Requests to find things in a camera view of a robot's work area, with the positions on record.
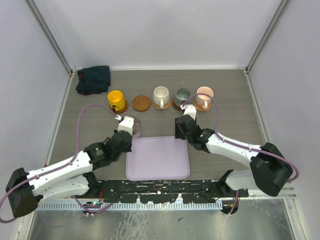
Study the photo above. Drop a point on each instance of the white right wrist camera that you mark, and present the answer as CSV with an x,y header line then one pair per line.
x,y
189,113

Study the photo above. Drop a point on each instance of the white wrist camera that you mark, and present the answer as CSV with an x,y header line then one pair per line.
x,y
126,124
189,113

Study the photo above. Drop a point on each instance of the dark folded cloth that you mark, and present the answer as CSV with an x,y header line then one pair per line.
x,y
93,80

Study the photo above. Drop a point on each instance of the woven rattan coaster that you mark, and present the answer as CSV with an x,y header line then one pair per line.
x,y
199,108
165,106

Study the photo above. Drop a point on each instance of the white speckled mug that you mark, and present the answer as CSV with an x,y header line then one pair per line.
x,y
161,96

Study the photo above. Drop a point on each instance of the yellow mug black outside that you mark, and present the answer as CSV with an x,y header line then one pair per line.
x,y
115,96

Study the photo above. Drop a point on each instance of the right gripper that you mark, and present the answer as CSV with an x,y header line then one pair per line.
x,y
178,133

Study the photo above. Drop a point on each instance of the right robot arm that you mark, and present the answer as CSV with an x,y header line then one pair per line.
x,y
267,170

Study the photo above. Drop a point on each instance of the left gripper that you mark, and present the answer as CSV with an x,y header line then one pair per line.
x,y
129,148

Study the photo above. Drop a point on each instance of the lilac mug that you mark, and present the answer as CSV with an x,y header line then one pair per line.
x,y
136,127

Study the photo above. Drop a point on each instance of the grey green mug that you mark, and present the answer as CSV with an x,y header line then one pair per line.
x,y
181,96

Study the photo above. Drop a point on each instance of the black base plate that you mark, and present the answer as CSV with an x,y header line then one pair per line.
x,y
158,191

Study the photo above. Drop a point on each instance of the lilac plastic tray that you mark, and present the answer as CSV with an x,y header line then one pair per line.
x,y
157,158

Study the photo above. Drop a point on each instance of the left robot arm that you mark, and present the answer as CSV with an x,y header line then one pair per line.
x,y
71,177

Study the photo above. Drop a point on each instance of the pink mug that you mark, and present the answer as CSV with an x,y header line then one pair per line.
x,y
204,95

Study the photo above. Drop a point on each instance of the brown wooden coaster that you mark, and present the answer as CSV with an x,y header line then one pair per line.
x,y
177,107
141,103
119,107

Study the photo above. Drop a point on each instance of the aluminium frame rail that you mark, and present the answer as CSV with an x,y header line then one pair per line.
x,y
75,186

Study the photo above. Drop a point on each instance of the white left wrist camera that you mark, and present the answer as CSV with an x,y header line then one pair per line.
x,y
126,124

